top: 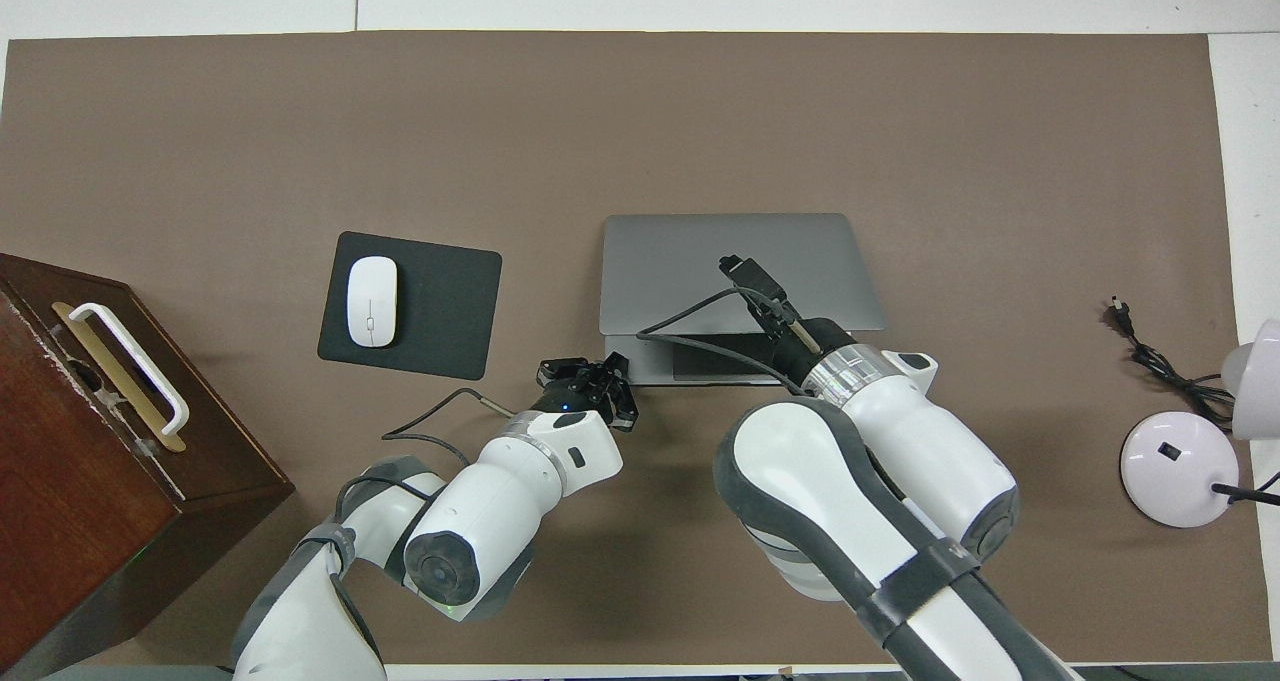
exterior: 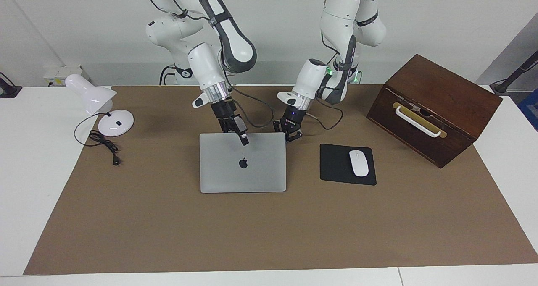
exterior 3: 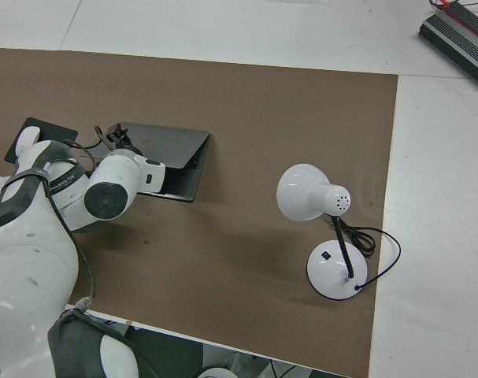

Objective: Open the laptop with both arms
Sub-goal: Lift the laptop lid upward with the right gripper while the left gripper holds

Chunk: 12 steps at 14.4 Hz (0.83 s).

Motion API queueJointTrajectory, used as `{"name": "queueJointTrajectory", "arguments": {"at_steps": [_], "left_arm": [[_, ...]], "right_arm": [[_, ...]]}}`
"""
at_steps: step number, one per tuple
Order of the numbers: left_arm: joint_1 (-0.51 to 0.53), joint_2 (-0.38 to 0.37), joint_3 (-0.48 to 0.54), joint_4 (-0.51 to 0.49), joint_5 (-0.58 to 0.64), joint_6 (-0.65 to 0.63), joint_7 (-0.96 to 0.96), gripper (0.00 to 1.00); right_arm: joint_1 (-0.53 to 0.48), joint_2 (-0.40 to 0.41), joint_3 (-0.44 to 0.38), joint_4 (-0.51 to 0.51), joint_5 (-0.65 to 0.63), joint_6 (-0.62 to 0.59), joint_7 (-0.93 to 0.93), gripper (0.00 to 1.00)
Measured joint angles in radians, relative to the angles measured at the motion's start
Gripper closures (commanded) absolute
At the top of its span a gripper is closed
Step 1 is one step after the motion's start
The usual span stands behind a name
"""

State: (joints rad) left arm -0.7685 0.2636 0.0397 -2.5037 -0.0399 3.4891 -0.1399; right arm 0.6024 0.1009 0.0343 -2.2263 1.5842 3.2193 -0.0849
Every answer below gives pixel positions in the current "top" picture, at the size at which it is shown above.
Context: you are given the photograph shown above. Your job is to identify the white box handle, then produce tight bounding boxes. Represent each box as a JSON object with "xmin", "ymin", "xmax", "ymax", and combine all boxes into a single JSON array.
[{"xmin": 68, "ymin": 302, "xmax": 191, "ymax": 436}]

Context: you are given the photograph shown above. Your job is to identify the black mouse pad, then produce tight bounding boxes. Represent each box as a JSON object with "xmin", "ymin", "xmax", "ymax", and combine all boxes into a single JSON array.
[{"xmin": 317, "ymin": 230, "xmax": 503, "ymax": 382}]

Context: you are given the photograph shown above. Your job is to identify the silver laptop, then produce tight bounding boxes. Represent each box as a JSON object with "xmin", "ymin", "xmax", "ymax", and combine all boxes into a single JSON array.
[{"xmin": 598, "ymin": 213, "xmax": 889, "ymax": 387}]

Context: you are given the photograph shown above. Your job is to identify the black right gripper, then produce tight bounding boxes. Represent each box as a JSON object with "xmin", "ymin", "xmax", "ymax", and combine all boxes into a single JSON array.
[{"xmin": 718, "ymin": 253, "xmax": 857, "ymax": 388}]

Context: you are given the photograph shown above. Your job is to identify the brown paper table mat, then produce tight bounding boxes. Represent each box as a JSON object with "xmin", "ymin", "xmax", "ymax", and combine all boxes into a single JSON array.
[{"xmin": 0, "ymin": 29, "xmax": 1273, "ymax": 667}]

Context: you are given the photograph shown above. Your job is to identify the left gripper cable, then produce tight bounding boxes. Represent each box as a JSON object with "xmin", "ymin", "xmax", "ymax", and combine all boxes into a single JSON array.
[{"xmin": 332, "ymin": 387, "xmax": 516, "ymax": 562}]

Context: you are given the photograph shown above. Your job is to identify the white desk lamp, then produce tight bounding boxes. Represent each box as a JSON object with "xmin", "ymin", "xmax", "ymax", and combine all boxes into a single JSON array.
[{"xmin": 1119, "ymin": 319, "xmax": 1280, "ymax": 529}]

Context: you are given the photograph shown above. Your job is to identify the dark wooden box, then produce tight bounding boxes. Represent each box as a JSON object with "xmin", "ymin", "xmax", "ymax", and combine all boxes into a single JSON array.
[{"xmin": 0, "ymin": 252, "xmax": 297, "ymax": 681}]

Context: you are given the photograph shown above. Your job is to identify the black lamp power cable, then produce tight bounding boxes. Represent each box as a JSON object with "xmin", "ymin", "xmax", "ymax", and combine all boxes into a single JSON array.
[{"xmin": 1108, "ymin": 298, "xmax": 1236, "ymax": 407}]

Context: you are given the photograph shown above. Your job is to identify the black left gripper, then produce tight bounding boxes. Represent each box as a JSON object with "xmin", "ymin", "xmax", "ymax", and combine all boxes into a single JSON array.
[{"xmin": 528, "ymin": 351, "xmax": 640, "ymax": 433}]

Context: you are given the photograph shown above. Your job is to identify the gold handle backplate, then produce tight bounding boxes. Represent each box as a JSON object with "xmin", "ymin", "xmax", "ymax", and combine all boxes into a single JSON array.
[{"xmin": 50, "ymin": 301, "xmax": 187, "ymax": 454}]

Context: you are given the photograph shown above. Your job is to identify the white computer mouse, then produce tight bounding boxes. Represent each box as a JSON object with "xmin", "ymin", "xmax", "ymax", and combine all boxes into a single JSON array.
[{"xmin": 346, "ymin": 255, "xmax": 399, "ymax": 349}]

